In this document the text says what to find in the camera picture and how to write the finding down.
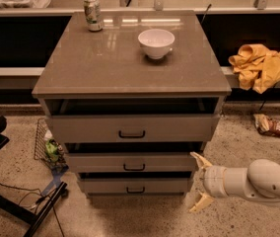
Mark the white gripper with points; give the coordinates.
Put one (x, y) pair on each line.
(213, 179)

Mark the grey drawer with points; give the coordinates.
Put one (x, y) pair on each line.
(146, 128)
(131, 162)
(135, 186)

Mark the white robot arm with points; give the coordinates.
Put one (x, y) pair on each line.
(259, 182)

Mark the grey top drawer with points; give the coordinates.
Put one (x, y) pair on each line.
(146, 128)

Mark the grey drawer cabinet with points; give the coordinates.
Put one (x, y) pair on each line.
(107, 73)

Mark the grey bottom drawer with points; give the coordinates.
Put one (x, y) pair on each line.
(135, 186)

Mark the brown snack bag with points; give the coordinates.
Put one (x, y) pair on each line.
(266, 125)

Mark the yellow crumpled cloth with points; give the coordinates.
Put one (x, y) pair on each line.
(258, 67)

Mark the blue tape strip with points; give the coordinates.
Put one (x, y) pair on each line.
(56, 180)

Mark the white ceramic bowl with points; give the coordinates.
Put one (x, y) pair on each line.
(156, 43)

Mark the green bottle in basket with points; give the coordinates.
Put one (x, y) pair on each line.
(51, 150)

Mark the green white soda can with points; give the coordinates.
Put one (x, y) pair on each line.
(93, 15)

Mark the black chair base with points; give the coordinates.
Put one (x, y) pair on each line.
(22, 177)

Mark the wire mesh basket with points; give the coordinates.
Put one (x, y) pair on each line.
(42, 135)

